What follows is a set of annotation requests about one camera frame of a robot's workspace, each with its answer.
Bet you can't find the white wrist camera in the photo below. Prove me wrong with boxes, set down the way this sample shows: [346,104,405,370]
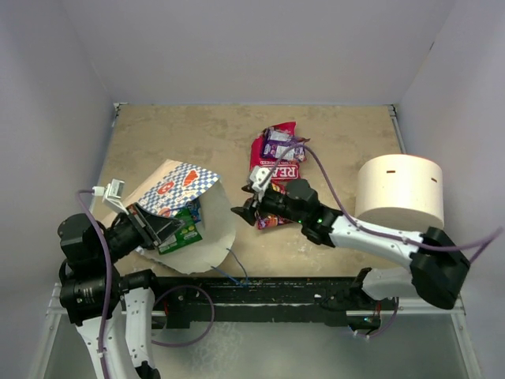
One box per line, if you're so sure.
[246,166,272,201]
[92,178,128,214]

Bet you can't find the blue checkered paper bag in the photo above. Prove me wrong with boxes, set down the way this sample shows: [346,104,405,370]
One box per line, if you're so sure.
[115,159,236,276]

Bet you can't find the blue M&M's candy packet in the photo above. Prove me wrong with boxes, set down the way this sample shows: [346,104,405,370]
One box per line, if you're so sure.
[186,198,201,224]

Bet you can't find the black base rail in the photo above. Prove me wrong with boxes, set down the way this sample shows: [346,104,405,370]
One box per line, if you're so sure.
[94,276,382,331]

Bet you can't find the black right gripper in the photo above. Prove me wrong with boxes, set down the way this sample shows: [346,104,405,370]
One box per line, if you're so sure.
[231,184,305,227]

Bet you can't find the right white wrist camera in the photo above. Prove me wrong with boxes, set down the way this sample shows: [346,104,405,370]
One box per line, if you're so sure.
[246,166,272,201]

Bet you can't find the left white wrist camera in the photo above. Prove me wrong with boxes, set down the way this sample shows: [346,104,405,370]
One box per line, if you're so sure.
[92,178,128,214]

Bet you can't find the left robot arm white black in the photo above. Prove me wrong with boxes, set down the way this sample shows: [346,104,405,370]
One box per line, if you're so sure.
[58,203,184,378]

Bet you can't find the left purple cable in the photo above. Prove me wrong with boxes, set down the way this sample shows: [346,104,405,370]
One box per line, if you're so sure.
[75,189,216,379]

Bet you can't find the purple Fox's candy bag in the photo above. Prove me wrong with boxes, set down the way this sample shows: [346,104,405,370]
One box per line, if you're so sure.
[242,183,295,231]

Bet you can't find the purple chocolate snack packet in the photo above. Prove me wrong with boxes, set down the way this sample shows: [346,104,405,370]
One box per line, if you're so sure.
[260,128,310,163]

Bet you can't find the aluminium frame rails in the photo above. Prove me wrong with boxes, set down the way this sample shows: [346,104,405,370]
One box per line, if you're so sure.
[39,103,482,379]

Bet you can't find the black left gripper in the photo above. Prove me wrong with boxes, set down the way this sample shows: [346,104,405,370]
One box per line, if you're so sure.
[96,201,185,261]

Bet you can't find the green snack pack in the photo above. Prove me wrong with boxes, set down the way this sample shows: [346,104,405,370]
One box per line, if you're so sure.
[159,208,203,255]

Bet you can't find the white cylindrical paper lamp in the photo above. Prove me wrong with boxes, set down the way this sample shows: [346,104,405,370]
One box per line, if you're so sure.
[354,154,445,231]

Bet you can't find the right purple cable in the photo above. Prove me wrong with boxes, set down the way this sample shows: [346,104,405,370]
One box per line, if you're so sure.
[260,142,505,340]

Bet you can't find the purple cable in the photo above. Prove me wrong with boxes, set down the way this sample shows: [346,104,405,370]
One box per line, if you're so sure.
[260,142,505,340]
[75,189,216,379]

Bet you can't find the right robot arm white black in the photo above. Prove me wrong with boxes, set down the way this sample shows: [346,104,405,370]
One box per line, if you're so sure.
[231,179,470,310]

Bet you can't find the red Real chips bag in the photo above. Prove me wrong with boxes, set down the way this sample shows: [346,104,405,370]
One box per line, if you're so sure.
[249,121,306,182]

